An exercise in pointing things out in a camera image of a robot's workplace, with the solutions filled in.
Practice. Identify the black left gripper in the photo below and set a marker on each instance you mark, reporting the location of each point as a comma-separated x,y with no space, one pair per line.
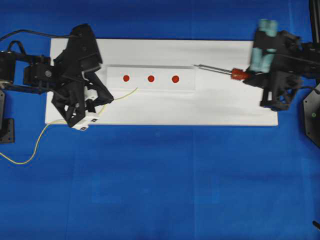
75,98

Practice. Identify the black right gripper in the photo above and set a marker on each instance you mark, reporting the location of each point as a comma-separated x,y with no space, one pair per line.
276,63

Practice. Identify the red soldering iron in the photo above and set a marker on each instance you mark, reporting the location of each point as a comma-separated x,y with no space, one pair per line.
235,73

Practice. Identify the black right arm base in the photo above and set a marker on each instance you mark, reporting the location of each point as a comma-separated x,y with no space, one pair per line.
311,108

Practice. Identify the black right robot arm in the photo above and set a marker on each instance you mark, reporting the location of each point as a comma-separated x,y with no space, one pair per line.
311,55

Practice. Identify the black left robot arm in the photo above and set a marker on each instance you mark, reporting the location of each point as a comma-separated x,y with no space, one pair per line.
11,72

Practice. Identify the red dot mark one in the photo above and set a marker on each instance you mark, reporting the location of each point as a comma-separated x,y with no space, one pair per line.
126,78

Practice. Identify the red dot mark two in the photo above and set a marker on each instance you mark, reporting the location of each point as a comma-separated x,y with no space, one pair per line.
151,78

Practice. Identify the red dot mark three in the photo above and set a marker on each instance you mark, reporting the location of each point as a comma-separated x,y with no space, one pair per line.
175,79

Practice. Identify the small white raised plate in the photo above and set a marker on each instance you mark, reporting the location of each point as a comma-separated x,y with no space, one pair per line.
113,75

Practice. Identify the large white base board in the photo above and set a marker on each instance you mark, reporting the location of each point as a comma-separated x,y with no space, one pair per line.
217,99

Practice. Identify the blue table cloth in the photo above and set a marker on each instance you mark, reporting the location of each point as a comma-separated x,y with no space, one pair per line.
164,182

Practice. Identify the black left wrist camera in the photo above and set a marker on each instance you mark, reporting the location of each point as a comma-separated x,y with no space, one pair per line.
85,47

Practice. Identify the black frame post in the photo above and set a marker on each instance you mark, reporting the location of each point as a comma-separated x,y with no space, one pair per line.
314,13

